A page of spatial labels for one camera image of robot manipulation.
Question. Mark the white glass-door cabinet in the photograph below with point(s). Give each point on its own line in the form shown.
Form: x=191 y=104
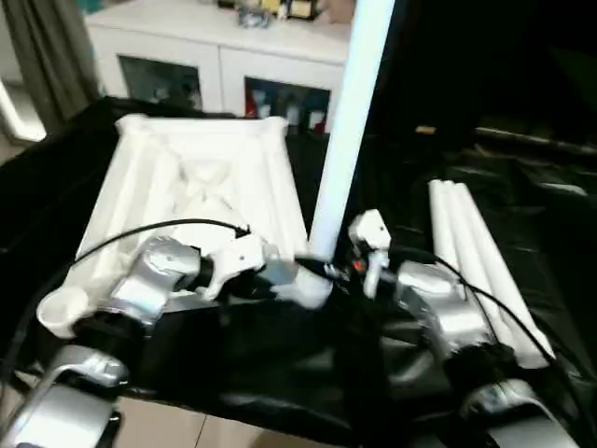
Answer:
x=196 y=42

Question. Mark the white plastic table leg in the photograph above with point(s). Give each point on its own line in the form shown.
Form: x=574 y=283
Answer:
x=459 y=229
x=345 y=131
x=440 y=224
x=478 y=233

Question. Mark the white plastic table top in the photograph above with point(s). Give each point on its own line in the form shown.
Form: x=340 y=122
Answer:
x=196 y=187

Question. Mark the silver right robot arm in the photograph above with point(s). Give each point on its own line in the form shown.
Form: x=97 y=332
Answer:
x=448 y=317

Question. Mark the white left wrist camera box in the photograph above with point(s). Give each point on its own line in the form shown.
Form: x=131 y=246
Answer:
x=233 y=257

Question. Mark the small tan tag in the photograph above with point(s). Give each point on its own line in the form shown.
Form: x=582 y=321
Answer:
x=426 y=130

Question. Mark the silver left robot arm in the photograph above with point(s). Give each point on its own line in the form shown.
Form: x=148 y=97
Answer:
x=140 y=289

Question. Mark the black mat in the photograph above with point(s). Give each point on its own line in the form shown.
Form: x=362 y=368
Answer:
x=298 y=364

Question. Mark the grey curtain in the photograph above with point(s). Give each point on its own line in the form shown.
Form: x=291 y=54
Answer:
x=42 y=56

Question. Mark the black metal rail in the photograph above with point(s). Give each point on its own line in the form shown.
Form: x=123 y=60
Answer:
x=532 y=140

